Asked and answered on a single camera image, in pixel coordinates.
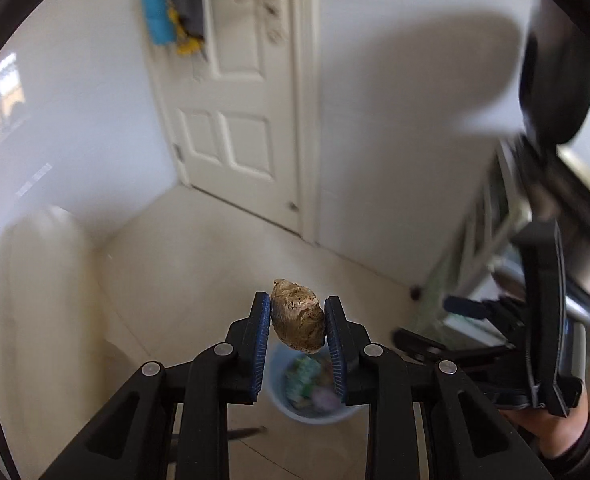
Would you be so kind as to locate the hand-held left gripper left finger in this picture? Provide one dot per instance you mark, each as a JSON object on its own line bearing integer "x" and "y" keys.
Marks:
{"x": 261, "y": 340}

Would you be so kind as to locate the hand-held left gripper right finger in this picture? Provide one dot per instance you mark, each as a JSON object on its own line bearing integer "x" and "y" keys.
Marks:
{"x": 334, "y": 345}

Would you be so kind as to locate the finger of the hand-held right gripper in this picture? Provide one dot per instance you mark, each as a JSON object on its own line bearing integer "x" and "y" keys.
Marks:
{"x": 465, "y": 306}
{"x": 420, "y": 344}

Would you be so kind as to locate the brown lump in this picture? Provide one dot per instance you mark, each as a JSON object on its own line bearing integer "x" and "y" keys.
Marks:
{"x": 297, "y": 317}

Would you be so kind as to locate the green plastic wrapper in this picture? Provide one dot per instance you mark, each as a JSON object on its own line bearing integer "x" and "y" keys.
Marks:
{"x": 302, "y": 377}

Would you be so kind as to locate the blue plastic bucket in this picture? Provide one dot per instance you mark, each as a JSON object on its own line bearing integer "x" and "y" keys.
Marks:
{"x": 300, "y": 412}

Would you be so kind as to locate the person's right hand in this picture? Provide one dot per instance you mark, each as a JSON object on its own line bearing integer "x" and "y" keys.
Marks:
{"x": 550, "y": 432}

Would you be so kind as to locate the clear plastic bag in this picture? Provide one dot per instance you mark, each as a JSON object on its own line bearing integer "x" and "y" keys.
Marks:
{"x": 325, "y": 400}

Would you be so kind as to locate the white panel door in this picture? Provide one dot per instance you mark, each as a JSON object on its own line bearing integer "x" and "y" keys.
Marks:
{"x": 245, "y": 135}

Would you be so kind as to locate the grey apron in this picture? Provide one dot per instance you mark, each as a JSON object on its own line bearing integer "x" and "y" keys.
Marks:
{"x": 187, "y": 0}

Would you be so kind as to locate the blue apron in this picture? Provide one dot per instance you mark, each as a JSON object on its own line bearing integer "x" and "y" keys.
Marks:
{"x": 155, "y": 5}

